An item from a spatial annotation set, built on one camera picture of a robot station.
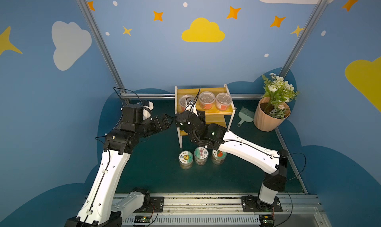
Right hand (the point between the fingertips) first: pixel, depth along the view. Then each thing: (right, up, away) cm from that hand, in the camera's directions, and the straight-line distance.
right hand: (188, 112), depth 70 cm
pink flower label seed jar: (+7, -24, +14) cm, 29 cm away
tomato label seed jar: (+17, -25, +13) cm, 33 cm away
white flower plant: (+54, +12, +16) cm, 58 cm away
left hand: (-10, -3, -3) cm, 11 cm away
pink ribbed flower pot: (+49, -5, +26) cm, 55 cm away
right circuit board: (+39, -54, +3) cm, 67 cm away
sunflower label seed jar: (-2, -26, +12) cm, 29 cm away
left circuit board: (-21, -53, +2) cm, 57 cm away
